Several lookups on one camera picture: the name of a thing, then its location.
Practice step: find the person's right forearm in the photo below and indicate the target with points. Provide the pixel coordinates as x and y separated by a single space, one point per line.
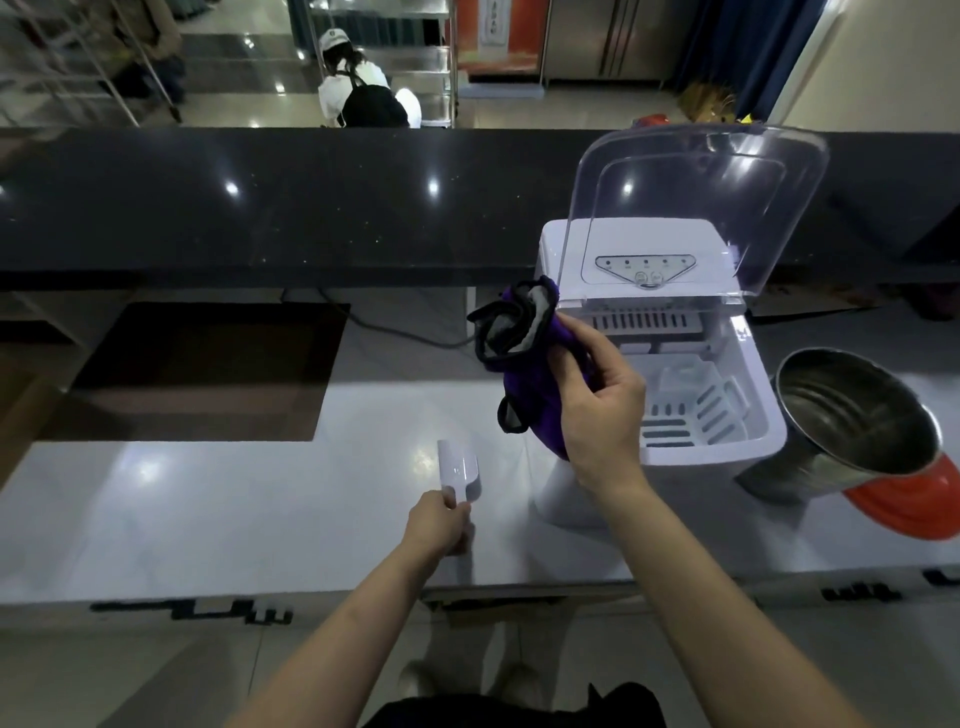
697 600

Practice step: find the stainless steel bucket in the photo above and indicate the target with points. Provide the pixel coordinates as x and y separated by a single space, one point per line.
847 420

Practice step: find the person's left thumb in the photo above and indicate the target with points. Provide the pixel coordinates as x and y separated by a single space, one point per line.
459 511

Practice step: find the stainless steel refrigerator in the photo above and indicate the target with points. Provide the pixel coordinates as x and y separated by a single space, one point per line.
611 37

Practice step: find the dark blue curtain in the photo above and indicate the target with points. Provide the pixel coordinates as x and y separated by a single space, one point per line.
742 45

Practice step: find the white plastic ice scoop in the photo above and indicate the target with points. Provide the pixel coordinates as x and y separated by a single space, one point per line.
459 469

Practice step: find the black backpack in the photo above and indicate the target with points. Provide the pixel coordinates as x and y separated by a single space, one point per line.
373 103

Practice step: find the person's right hand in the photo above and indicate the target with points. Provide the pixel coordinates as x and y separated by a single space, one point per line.
604 409

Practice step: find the orange wall poster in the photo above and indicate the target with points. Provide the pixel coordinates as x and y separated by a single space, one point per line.
499 30

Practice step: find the red plastic lid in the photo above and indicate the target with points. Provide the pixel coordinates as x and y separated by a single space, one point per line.
911 504

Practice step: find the metal ladder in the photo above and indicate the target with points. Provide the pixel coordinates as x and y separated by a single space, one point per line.
67 52

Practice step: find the person's left hand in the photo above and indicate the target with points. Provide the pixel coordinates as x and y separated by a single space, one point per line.
431 525

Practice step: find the white slotted ice basket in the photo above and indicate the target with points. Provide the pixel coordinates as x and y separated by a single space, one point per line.
701 412

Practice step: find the purple cloth with black trim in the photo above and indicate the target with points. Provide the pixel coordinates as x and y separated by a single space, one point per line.
529 375

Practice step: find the white ice maker machine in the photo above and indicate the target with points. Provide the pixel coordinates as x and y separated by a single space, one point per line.
675 255

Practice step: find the clear plastic ice maker lid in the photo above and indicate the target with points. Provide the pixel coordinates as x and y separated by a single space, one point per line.
697 180

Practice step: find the person's left forearm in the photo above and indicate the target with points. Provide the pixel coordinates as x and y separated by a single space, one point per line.
337 637

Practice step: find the straw broom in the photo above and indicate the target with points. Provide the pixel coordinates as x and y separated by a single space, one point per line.
706 101

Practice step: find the person's black clothing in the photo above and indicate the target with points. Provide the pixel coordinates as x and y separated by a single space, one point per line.
517 711

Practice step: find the person's right thumb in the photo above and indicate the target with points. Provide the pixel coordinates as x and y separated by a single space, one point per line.
568 373

